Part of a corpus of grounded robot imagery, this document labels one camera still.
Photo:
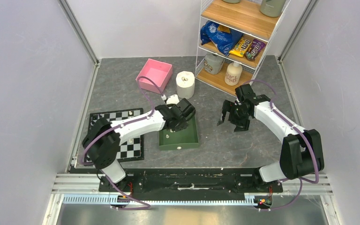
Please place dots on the blue plastic bag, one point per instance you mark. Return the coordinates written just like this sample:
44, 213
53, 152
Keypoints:
224, 38

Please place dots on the white cable duct rail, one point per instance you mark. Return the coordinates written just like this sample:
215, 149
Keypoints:
112, 199

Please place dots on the green plastic tray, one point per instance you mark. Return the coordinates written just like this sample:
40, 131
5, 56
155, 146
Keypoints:
187, 138

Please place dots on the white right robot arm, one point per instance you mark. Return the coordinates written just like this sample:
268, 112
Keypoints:
301, 155

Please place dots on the yellow candy bag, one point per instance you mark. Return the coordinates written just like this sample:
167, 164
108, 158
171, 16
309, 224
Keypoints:
241, 47

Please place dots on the grey green top bottle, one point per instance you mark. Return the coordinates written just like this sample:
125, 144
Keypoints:
272, 8

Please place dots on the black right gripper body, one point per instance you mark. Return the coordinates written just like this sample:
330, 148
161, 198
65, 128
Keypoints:
237, 116

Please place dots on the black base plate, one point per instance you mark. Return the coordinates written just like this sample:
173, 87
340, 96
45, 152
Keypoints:
194, 183

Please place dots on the white wire wooden shelf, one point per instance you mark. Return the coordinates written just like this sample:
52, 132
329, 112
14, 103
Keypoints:
243, 16

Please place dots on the pink plastic box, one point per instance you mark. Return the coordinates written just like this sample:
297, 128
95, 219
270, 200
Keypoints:
155, 75

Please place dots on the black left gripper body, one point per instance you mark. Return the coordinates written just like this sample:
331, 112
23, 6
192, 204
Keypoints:
182, 125

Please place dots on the grey jug on shelf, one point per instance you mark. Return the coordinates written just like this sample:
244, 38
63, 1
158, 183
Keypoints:
213, 63

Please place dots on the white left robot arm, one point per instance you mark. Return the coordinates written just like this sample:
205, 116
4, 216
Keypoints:
103, 141

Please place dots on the brown candy bag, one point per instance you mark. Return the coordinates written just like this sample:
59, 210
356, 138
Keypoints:
254, 49

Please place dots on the black white chessboard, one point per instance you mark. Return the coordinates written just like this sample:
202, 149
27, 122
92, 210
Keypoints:
131, 150

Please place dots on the white toilet paper roll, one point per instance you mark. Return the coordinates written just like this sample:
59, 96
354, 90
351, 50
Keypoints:
185, 84

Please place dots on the cream soap bottle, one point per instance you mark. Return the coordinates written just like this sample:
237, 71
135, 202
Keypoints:
233, 73

